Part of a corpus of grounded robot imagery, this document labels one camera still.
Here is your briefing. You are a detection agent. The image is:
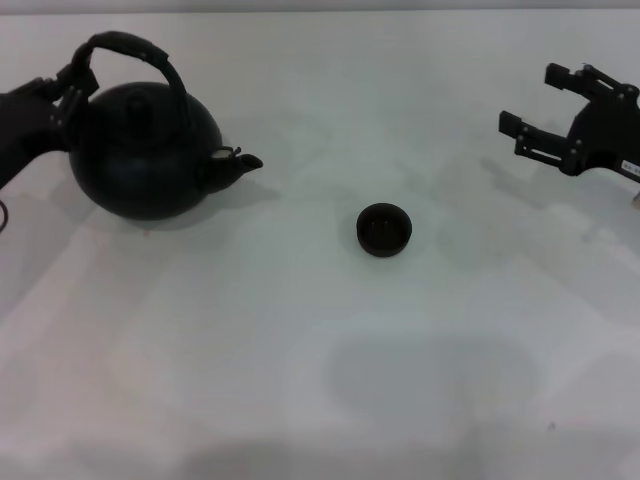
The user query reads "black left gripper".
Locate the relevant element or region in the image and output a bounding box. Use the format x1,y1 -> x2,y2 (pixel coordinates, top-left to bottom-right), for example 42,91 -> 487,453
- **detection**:
0,59 -> 99,192

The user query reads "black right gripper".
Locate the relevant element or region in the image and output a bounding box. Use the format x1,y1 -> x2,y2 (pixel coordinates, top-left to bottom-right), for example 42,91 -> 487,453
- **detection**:
497,61 -> 640,178

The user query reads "black round teapot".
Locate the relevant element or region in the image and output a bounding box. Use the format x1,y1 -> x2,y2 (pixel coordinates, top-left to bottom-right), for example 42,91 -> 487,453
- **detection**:
67,30 -> 265,222

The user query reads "small black teacup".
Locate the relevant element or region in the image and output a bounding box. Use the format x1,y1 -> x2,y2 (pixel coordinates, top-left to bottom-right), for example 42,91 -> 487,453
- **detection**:
355,201 -> 415,259

